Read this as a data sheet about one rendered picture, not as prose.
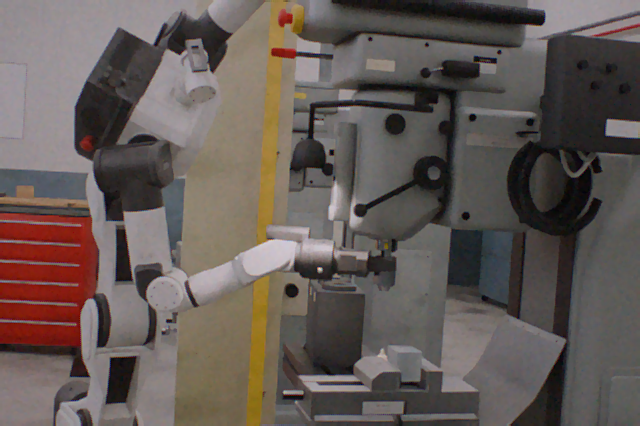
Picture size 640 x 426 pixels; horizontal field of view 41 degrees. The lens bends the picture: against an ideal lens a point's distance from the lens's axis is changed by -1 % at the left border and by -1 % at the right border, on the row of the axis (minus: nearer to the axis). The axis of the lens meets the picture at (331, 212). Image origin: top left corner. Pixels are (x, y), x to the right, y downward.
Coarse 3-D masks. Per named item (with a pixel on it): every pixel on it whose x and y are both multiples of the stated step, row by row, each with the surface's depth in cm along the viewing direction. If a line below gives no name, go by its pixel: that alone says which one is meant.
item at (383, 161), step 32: (352, 96) 192; (384, 96) 179; (448, 96) 184; (384, 128) 179; (416, 128) 181; (384, 160) 180; (416, 160) 181; (352, 192) 186; (384, 192) 180; (416, 192) 182; (352, 224) 186; (384, 224) 182; (416, 224) 184
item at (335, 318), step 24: (312, 288) 228; (336, 288) 217; (312, 312) 225; (336, 312) 216; (360, 312) 216; (312, 336) 221; (336, 336) 216; (360, 336) 217; (312, 360) 218; (336, 360) 216
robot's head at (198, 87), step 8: (184, 56) 195; (184, 64) 196; (200, 64) 194; (192, 72) 192; (200, 72) 192; (208, 72) 193; (184, 80) 194; (192, 80) 192; (200, 80) 191; (208, 80) 192; (176, 88) 198; (184, 88) 197; (192, 88) 191; (200, 88) 191; (208, 88) 192; (184, 96) 198; (192, 96) 193; (200, 96) 194; (208, 96) 195
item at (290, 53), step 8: (272, 48) 192; (280, 48) 192; (288, 48) 193; (272, 56) 193; (280, 56) 193; (288, 56) 193; (296, 56) 194; (304, 56) 194; (312, 56) 194; (320, 56) 194; (328, 56) 195
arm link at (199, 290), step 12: (228, 264) 192; (180, 276) 193; (192, 276) 194; (204, 276) 192; (216, 276) 191; (228, 276) 191; (192, 288) 191; (204, 288) 191; (216, 288) 191; (228, 288) 192; (240, 288) 193; (192, 300) 191; (204, 300) 192; (216, 300) 193
